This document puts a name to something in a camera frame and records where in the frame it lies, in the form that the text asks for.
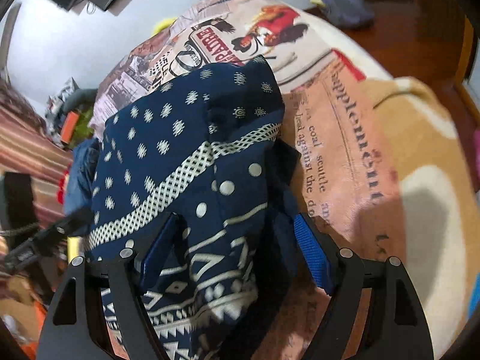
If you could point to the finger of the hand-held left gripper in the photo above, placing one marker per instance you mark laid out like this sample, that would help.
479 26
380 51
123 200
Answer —
62 228

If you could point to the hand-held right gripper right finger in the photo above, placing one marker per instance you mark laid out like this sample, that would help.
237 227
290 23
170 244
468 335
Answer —
313 251

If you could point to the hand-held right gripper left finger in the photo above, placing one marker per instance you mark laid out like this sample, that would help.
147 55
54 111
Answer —
155 255

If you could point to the navy patterned garment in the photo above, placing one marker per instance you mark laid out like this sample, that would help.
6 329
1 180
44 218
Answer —
168 150

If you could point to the red cloth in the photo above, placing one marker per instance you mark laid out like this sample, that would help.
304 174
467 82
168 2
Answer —
63 191

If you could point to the blue denim cloth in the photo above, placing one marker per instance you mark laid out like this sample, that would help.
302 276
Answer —
80 176

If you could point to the orange box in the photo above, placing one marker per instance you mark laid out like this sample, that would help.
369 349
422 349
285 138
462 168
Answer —
69 127

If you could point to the green cloth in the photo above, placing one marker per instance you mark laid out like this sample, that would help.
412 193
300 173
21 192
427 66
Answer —
84 125

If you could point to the printed blanket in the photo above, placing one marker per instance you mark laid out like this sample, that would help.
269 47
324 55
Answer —
356 138

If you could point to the yellow pillow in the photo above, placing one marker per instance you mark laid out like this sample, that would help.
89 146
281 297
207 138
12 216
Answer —
165 25

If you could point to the wooden door frame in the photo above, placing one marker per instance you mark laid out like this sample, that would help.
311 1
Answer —
465 60

